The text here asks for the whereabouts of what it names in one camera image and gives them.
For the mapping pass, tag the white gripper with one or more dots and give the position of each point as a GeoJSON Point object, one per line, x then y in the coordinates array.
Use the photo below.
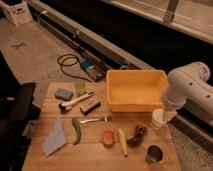
{"type": "Point", "coordinates": [161, 117]}

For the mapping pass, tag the red orange apple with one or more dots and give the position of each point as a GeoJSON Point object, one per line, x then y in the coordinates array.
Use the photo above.
{"type": "Point", "coordinates": [108, 138]}

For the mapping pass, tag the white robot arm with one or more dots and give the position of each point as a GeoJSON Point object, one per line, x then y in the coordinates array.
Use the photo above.
{"type": "Point", "coordinates": [187, 82]}

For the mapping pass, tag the metal cup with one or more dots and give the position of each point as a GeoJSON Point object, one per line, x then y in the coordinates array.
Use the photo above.
{"type": "Point", "coordinates": [154, 154]}

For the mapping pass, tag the clear green plastic cup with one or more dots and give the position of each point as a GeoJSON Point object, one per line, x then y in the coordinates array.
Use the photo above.
{"type": "Point", "coordinates": [80, 87]}

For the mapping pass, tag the dark grape bunch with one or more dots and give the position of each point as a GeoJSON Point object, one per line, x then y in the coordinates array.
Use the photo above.
{"type": "Point", "coordinates": [139, 133]}

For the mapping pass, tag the yellow plastic bin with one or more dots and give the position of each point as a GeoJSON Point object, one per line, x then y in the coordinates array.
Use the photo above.
{"type": "Point", "coordinates": [135, 90]}

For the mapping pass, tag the yellow banana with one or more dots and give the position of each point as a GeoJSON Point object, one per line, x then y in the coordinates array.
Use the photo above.
{"type": "Point", "coordinates": [123, 143]}

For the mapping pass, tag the green chili pepper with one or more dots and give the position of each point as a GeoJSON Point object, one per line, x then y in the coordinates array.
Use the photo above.
{"type": "Point", "coordinates": [77, 128]}

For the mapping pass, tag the blue black power box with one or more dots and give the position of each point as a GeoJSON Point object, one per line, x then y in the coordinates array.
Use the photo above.
{"type": "Point", "coordinates": [92, 69]}

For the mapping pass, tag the blue sponge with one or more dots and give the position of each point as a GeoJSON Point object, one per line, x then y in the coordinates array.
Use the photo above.
{"type": "Point", "coordinates": [63, 94]}

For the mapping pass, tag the blue grey cloth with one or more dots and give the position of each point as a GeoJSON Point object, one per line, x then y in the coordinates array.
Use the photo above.
{"type": "Point", "coordinates": [55, 139]}

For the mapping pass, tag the black chair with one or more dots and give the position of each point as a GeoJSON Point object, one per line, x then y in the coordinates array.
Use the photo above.
{"type": "Point", "coordinates": [16, 109]}

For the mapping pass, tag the white crate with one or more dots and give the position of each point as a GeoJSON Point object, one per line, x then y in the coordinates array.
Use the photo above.
{"type": "Point", "coordinates": [17, 14]}

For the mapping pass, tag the white handled brush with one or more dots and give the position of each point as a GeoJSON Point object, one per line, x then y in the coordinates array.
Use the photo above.
{"type": "Point", "coordinates": [66, 106]}

